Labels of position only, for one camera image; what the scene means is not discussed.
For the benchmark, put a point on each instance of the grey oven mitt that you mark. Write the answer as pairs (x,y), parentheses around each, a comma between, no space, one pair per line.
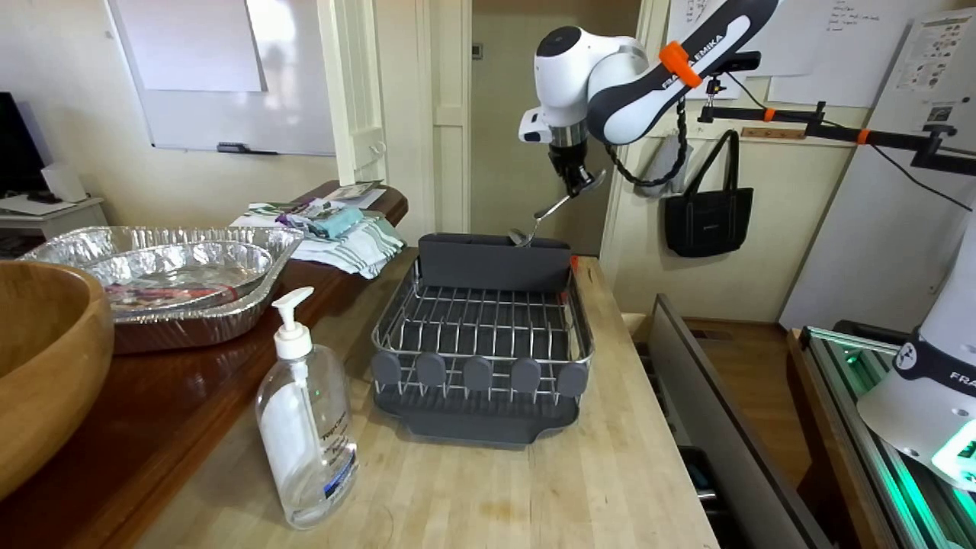
(665,173)

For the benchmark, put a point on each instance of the open kitchen drawer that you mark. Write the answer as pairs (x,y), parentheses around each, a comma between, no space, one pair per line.
(713,429)

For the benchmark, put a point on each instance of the wooden bowl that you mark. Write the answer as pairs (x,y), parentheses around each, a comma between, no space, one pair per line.
(40,375)

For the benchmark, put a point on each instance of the green striped dish towel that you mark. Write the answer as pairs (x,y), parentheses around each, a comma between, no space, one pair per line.
(354,247)

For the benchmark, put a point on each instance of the black tote bag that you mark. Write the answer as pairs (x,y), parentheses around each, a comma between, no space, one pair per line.
(706,218)

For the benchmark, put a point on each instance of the black whiteboard marker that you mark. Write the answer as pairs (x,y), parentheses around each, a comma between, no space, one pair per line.
(247,151)

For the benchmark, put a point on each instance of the aluminium foil tray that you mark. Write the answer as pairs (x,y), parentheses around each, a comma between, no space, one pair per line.
(183,270)

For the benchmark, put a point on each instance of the blue folded cloth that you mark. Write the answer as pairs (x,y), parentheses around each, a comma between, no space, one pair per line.
(337,220)

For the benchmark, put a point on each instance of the black monitor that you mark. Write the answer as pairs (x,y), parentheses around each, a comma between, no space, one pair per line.
(16,146)

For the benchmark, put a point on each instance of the white wall whiteboard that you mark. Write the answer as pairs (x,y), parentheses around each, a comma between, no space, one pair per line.
(225,79)

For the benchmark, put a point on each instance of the silver metal spoon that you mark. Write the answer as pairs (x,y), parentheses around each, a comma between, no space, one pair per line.
(554,209)

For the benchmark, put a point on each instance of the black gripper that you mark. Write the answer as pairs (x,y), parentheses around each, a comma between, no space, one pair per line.
(571,160)

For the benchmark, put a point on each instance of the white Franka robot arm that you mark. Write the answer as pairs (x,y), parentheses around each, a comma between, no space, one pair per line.
(598,78)

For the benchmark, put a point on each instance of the clear pump soap bottle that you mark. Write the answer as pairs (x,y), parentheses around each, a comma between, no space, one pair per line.
(306,438)

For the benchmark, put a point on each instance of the grey dish rack tray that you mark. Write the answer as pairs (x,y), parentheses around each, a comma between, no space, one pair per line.
(489,416)

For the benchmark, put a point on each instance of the dark wooden side table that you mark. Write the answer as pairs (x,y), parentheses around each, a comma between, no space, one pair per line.
(152,407)

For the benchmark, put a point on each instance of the black bar with orange clamps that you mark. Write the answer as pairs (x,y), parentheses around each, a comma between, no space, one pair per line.
(835,129)

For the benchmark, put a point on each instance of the black camera on stand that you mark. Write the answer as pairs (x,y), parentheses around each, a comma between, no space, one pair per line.
(737,61)

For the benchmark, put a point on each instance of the white leaning board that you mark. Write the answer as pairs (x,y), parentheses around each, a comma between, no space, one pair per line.
(874,233)

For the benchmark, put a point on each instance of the red silicone spatula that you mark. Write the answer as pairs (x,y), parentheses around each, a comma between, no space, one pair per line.
(575,264)

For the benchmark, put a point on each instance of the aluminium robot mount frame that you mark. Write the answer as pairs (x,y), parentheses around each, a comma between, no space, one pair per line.
(874,476)

